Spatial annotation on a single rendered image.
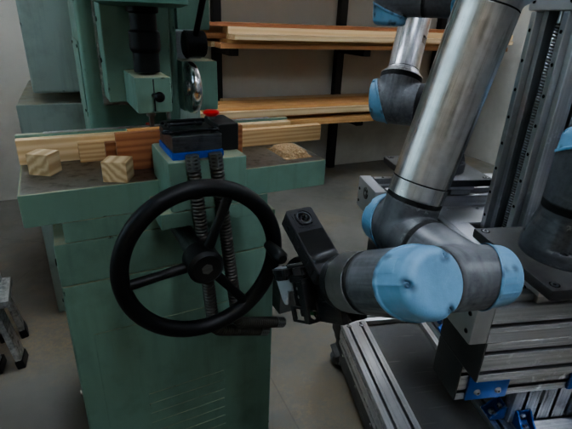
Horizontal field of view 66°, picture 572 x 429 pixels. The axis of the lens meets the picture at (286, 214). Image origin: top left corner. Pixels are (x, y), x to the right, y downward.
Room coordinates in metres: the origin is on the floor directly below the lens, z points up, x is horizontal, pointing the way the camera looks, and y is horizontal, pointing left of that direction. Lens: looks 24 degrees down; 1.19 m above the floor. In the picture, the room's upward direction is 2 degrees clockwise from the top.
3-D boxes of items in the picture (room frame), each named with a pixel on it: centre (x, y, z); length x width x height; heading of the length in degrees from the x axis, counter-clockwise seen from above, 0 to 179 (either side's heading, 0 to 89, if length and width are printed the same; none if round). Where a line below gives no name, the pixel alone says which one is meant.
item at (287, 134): (1.00, 0.18, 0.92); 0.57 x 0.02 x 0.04; 118
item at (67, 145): (0.97, 0.27, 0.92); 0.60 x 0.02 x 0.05; 118
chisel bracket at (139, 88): (0.95, 0.30, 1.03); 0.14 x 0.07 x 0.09; 28
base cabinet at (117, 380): (1.04, 0.35, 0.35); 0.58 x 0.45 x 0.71; 28
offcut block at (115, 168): (0.77, 0.31, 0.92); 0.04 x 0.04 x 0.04; 2
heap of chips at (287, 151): (0.99, 0.00, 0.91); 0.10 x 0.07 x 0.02; 28
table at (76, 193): (0.86, 0.21, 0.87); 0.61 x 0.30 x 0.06; 118
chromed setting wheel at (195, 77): (1.11, 0.25, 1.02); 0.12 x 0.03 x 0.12; 28
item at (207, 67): (1.17, 0.24, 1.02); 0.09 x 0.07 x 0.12; 118
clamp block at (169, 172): (0.78, 0.17, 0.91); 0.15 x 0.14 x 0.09; 118
